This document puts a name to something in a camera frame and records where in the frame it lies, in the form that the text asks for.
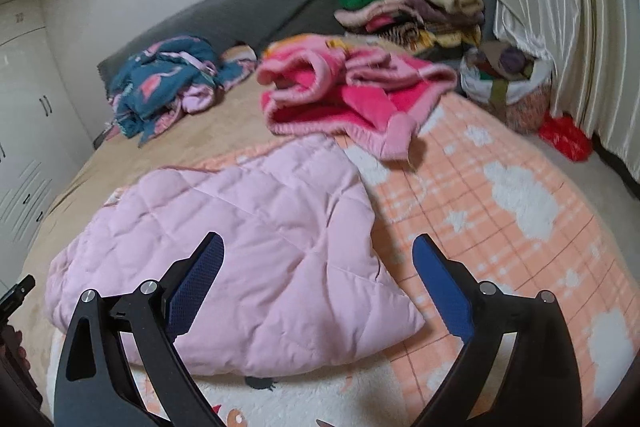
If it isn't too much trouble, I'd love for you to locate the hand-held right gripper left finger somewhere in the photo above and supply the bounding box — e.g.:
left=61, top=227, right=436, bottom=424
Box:
left=52, top=232, right=226, bottom=427

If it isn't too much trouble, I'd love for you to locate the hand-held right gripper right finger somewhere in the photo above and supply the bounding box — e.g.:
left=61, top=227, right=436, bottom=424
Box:
left=412, top=233, right=584, bottom=427

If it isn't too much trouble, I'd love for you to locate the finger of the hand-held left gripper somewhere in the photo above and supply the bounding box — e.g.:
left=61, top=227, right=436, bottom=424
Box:
left=0, top=274, right=37, bottom=323

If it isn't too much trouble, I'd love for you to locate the pink quilted jacket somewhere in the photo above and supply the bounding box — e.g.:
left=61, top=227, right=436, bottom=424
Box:
left=44, top=137, right=427, bottom=379

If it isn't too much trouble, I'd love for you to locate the white bag of clothes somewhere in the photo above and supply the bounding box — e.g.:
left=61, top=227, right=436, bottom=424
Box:
left=459, top=41, right=554, bottom=134

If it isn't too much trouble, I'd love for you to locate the pile of folded clothes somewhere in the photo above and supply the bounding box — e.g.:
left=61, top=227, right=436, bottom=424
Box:
left=333, top=0, right=497, bottom=64

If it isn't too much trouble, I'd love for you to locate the person's left hand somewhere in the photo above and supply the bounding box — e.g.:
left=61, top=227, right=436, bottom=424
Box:
left=1, top=324, right=27, bottom=373

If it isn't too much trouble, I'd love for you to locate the orange checked cloud blanket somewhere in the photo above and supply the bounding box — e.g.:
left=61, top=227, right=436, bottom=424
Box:
left=50, top=91, right=640, bottom=427

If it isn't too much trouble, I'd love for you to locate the white glossy wardrobe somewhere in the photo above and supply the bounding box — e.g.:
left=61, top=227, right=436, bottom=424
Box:
left=0, top=0, right=97, bottom=260

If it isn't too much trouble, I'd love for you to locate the red plastic bag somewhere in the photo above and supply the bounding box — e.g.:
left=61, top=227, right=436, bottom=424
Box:
left=538, top=113, right=594, bottom=163

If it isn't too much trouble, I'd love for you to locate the pink fleece garment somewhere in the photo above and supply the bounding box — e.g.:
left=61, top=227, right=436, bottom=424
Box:
left=255, top=34, right=459, bottom=161

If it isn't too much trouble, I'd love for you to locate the teal flamingo print garment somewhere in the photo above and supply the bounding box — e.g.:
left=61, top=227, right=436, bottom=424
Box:
left=107, top=35, right=257, bottom=144

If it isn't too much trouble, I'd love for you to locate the grey headboard cushion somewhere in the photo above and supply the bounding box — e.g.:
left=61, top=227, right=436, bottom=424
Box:
left=97, top=0, right=352, bottom=74

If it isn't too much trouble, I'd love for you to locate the white satin curtain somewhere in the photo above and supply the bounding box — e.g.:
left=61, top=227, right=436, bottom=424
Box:
left=444, top=0, right=640, bottom=170

